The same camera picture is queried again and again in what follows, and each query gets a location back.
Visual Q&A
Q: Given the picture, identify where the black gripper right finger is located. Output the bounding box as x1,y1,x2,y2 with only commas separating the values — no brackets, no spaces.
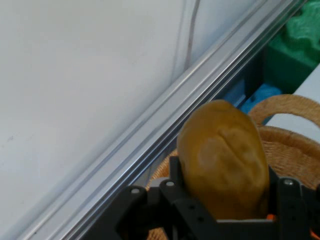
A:
267,164,320,240

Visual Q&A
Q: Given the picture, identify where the woven wicker basket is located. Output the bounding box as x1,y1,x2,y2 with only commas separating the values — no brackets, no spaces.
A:
144,94,320,240

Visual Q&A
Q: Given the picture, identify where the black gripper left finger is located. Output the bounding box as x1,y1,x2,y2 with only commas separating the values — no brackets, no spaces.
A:
84,156,221,240

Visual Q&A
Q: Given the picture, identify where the dark green bin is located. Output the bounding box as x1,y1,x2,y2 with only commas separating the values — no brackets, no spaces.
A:
262,42,316,95

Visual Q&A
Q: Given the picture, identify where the yellow-brown potato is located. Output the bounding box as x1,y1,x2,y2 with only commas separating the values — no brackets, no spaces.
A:
176,99,271,221

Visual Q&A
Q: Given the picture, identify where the aluminium profile rail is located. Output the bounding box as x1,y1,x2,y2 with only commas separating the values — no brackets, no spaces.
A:
12,0,311,240

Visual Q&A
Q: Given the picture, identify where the green crumpled cloth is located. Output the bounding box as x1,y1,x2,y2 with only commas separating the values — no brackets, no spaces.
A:
282,0,320,70

